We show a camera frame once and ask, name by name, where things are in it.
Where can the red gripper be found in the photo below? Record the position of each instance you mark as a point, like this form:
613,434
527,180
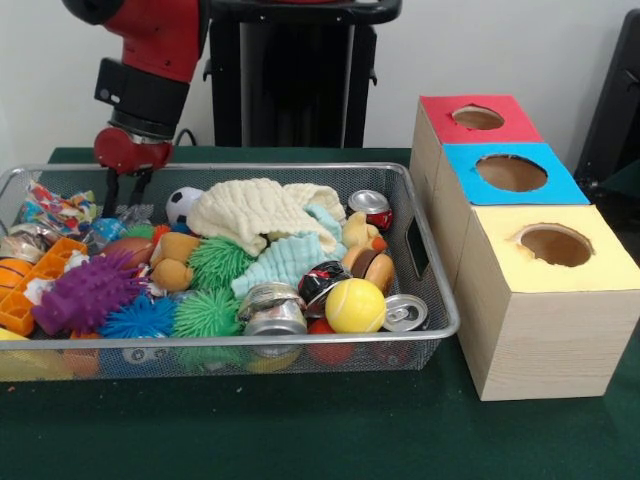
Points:
130,150

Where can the clear plastic bag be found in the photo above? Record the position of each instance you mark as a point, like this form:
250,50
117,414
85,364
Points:
122,222

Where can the small soccer ball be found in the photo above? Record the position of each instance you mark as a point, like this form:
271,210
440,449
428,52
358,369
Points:
182,203

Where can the purple spiky ball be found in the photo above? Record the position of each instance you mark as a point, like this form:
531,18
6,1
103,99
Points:
85,295

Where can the cream knitted cloth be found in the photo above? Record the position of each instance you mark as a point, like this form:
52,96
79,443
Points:
245,215

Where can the yellow plush duck toy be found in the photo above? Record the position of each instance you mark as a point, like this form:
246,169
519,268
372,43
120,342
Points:
360,232

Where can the small toy hamburger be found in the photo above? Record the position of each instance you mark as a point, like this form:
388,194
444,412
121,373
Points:
368,268

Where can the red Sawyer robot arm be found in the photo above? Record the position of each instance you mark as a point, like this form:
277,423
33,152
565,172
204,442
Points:
150,50

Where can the clear shallow mesh bin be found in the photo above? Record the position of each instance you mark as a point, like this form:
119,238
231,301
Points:
200,350

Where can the wooden box with three holes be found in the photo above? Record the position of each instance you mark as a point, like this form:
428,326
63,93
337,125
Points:
545,320

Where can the colourful polka dot packet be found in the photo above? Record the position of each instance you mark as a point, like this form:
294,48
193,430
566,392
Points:
55,210

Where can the small orange basketball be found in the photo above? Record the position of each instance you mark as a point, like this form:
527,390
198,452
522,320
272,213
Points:
12,272

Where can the green spiky ball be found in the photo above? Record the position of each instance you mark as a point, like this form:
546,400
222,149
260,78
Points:
207,314

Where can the light teal cloth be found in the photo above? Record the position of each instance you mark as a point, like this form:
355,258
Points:
285,262

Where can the crushed silver can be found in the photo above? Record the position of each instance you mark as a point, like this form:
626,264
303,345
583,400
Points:
272,310

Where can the red soda can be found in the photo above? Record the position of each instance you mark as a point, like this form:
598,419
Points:
372,208

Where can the yellow tennis ball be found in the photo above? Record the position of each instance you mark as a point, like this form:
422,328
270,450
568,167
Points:
355,305

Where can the dark green table cloth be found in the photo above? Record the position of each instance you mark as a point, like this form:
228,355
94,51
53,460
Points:
300,430

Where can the silver can with pull tab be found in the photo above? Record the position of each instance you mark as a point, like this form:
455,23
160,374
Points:
405,313

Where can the black side stand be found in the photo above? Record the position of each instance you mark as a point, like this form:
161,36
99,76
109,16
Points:
620,100

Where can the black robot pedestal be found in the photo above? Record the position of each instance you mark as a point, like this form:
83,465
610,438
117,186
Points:
300,80

